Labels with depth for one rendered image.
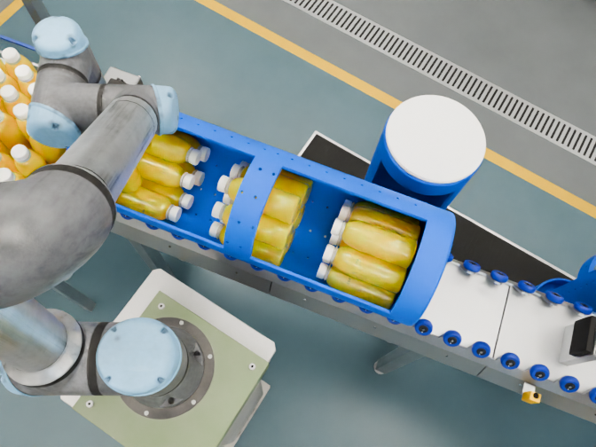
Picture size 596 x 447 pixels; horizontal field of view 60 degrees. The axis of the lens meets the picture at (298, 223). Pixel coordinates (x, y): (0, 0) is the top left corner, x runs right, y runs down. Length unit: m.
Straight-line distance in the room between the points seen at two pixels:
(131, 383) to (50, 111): 0.42
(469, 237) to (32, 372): 1.92
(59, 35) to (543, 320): 1.28
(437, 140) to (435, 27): 1.75
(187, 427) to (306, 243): 0.57
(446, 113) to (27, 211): 1.24
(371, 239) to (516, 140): 1.84
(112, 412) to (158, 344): 0.27
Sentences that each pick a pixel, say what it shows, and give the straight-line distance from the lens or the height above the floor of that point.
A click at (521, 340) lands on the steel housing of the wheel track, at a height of 0.93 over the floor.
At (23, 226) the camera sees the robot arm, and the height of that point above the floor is 1.83.
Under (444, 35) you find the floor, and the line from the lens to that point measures 3.16.
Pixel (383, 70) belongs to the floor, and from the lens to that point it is 2.92.
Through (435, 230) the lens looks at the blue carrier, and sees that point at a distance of 1.15.
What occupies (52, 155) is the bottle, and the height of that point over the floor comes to 1.00.
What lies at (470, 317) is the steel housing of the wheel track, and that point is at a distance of 1.45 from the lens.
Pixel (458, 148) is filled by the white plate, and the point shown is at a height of 1.04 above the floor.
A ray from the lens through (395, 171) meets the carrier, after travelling 1.45.
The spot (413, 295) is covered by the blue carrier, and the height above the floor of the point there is 1.19.
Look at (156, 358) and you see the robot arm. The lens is 0.84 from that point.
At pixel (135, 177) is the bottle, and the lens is 1.30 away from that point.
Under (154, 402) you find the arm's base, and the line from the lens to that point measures 1.01.
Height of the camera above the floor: 2.25
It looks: 68 degrees down
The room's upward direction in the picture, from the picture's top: 8 degrees clockwise
